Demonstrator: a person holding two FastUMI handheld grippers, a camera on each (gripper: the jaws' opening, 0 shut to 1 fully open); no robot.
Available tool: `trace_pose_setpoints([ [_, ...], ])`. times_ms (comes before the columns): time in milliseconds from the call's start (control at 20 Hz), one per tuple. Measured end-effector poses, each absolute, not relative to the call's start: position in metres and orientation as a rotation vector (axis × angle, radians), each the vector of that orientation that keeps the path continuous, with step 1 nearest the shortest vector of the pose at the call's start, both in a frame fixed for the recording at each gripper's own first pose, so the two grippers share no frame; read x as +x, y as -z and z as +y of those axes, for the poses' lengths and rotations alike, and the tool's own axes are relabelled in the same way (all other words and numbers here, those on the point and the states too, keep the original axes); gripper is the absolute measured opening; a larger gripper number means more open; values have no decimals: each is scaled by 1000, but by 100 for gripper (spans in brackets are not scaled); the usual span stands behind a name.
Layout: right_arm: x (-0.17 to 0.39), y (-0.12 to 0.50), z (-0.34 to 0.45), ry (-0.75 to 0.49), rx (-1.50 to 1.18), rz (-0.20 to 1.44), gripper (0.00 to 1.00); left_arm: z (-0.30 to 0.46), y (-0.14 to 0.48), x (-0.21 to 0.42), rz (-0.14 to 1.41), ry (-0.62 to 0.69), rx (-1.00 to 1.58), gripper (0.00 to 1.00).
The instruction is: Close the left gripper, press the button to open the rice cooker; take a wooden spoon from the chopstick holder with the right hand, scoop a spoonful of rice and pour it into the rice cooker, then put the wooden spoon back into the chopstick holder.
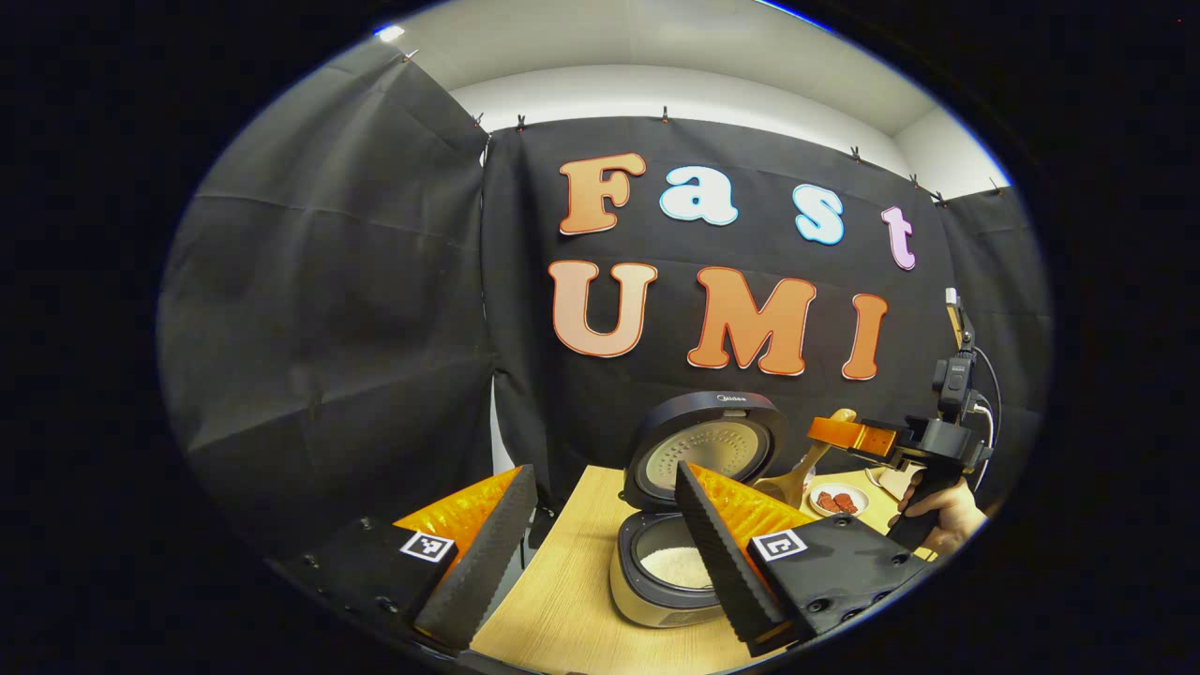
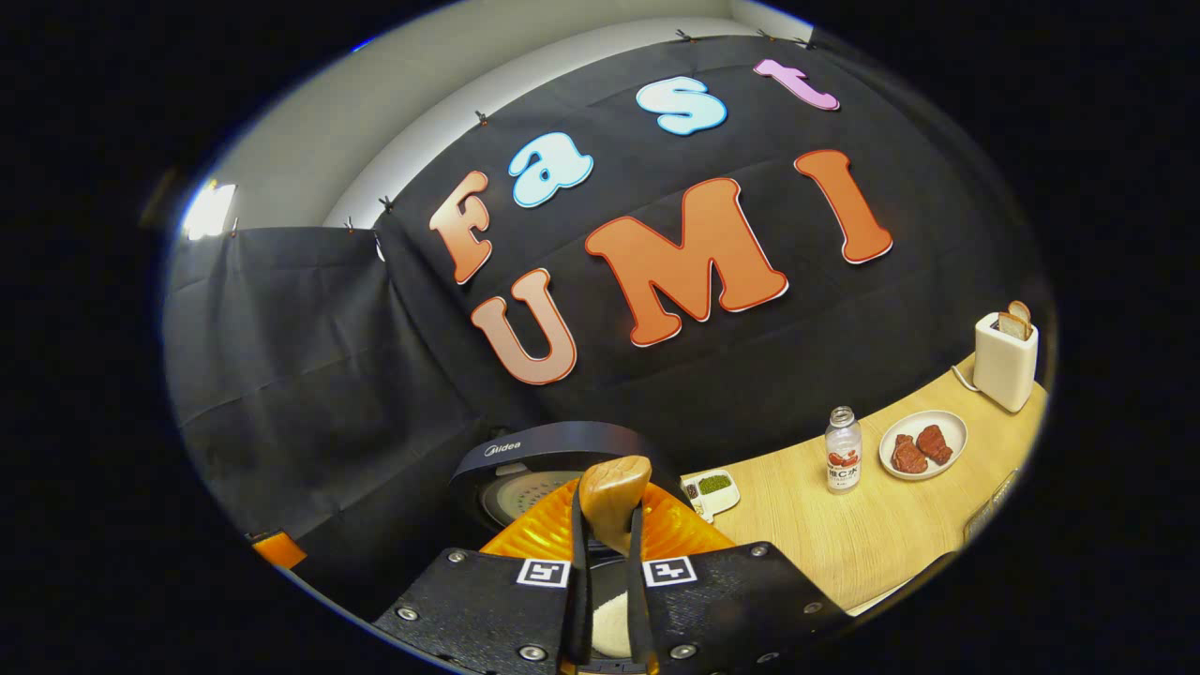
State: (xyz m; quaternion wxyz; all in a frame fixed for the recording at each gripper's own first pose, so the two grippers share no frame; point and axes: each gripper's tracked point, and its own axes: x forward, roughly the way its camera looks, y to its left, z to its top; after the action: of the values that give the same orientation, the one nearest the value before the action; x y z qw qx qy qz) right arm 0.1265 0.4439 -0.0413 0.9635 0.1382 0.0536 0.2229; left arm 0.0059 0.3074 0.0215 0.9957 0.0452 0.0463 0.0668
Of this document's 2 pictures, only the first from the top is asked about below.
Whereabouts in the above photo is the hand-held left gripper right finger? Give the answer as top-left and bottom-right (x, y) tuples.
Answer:
(675, 459), (934, 657)

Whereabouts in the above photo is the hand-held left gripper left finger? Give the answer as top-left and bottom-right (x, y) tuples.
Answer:
(267, 464), (538, 653)

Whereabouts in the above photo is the white rice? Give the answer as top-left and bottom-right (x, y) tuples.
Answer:
(637, 546), (715, 592)

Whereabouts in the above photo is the wooden spoon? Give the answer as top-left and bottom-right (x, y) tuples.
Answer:
(753, 408), (857, 509)

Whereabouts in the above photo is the black rice cooker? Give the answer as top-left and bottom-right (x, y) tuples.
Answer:
(609, 391), (790, 629)

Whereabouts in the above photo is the white round plate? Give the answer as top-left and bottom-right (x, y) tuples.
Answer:
(808, 483), (871, 518)

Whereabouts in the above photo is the row of backdrop clips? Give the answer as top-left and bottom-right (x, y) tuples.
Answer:
(403, 47), (1004, 205)

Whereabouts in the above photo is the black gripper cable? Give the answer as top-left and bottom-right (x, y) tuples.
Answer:
(973, 345), (1004, 488)

